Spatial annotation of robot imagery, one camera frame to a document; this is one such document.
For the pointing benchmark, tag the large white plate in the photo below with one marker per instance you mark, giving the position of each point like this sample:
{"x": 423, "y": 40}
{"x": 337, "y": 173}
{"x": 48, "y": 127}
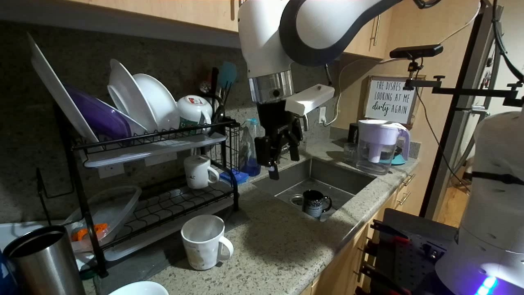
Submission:
{"x": 129, "y": 87}

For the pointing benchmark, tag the wooden lower cabinet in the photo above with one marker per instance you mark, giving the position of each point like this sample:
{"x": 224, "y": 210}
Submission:
{"x": 338, "y": 268}

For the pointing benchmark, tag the clear blue dish soap bottle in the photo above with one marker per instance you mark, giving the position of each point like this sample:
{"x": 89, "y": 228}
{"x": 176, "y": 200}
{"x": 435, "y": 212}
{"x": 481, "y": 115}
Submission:
{"x": 253, "y": 153}

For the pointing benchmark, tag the teal cloth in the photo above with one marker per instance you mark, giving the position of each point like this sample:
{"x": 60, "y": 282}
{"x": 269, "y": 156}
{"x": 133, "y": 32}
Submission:
{"x": 397, "y": 161}

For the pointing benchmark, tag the white water filter pitcher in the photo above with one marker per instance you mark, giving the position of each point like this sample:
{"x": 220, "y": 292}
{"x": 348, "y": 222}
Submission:
{"x": 379, "y": 140}

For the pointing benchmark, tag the stainless steel sink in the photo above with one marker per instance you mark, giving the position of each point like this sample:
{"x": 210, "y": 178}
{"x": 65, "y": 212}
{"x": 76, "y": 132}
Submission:
{"x": 328, "y": 181}

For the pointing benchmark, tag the black mesh utensil holder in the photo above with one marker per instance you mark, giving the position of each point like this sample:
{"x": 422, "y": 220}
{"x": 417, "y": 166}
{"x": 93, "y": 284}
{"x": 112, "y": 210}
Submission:
{"x": 232, "y": 145}

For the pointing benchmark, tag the purple plate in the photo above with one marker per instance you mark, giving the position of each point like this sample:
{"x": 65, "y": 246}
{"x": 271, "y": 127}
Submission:
{"x": 101, "y": 117}

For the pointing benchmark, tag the clear plastic container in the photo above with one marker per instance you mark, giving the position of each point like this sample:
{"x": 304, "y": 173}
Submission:
{"x": 115, "y": 210}

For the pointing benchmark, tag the white wall outlet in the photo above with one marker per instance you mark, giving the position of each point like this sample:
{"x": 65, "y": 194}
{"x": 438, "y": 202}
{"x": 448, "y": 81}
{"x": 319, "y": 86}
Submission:
{"x": 323, "y": 115}

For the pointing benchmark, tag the white mug red print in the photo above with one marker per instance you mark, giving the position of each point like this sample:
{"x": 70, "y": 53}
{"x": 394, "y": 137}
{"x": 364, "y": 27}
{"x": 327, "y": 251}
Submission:
{"x": 194, "y": 109}

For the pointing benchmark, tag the stainless steel tumbler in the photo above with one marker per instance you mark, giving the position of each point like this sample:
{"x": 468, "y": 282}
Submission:
{"x": 47, "y": 263}

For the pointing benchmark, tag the round sink drain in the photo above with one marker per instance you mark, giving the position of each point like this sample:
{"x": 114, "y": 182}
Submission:
{"x": 297, "y": 200}

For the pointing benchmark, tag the small black object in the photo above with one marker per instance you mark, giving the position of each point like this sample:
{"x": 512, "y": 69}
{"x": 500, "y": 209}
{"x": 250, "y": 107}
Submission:
{"x": 353, "y": 133}

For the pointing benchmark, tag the large white flat board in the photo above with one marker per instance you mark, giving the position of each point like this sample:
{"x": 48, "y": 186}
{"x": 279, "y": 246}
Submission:
{"x": 60, "y": 92}

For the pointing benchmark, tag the blue sponge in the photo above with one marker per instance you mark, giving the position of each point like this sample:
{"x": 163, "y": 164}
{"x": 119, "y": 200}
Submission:
{"x": 235, "y": 176}

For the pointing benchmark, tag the metal stand pole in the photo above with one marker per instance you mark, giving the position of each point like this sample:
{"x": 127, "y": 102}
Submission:
{"x": 459, "y": 120}

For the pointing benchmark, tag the black tool panel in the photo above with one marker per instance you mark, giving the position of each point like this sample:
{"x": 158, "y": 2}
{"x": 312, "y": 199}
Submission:
{"x": 404, "y": 256}

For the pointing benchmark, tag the black two-tier dish rack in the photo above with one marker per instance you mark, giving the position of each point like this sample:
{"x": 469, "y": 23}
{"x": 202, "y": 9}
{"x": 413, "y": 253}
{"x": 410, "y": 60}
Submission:
{"x": 137, "y": 155}

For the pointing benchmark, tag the teal spatula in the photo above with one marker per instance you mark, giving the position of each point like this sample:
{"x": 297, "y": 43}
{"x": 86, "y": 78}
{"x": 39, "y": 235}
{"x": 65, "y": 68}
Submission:
{"x": 227, "y": 76}

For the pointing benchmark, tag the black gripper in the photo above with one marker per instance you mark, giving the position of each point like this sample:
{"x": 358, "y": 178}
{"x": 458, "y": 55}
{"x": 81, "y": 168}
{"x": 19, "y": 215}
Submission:
{"x": 273, "y": 125}

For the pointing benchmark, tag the small orange item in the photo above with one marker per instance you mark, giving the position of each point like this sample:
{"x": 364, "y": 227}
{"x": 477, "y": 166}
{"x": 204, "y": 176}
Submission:
{"x": 91, "y": 232}

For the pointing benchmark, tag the black stereo camera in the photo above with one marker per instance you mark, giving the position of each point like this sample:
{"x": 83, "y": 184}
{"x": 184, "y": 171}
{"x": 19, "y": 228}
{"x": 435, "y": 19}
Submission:
{"x": 415, "y": 51}

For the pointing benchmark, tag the small white bowl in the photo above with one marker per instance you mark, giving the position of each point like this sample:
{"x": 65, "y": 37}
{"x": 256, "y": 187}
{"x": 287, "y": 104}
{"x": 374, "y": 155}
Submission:
{"x": 140, "y": 289}

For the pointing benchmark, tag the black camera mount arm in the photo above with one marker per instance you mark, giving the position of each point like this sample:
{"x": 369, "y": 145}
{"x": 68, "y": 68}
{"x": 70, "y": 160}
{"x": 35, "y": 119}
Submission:
{"x": 464, "y": 91}

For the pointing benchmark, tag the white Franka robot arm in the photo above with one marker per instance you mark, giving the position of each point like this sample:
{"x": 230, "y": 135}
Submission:
{"x": 263, "y": 33}

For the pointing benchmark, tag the small white plate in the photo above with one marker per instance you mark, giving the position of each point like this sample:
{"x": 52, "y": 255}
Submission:
{"x": 132, "y": 125}

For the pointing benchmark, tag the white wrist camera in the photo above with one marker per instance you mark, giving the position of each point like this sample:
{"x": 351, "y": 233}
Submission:
{"x": 309, "y": 99}

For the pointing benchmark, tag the black utensil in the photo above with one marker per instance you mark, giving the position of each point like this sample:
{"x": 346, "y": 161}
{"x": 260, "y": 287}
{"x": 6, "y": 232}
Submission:
{"x": 214, "y": 87}

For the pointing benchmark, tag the framed text sign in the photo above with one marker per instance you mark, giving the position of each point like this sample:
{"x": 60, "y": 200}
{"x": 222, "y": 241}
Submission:
{"x": 389, "y": 101}

